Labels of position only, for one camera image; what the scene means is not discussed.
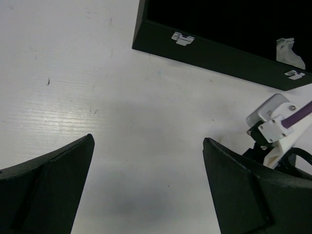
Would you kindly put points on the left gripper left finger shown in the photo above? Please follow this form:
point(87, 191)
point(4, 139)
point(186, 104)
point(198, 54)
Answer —
point(42, 195)

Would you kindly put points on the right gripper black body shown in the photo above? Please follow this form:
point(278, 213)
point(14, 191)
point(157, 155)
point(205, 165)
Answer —
point(280, 155)

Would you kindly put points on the black display case with glass lid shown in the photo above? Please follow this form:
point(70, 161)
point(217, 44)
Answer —
point(232, 37)

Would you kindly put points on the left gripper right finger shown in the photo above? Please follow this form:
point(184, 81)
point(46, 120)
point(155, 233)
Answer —
point(250, 198)

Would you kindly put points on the grey sock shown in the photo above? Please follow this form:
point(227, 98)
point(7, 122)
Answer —
point(286, 55)

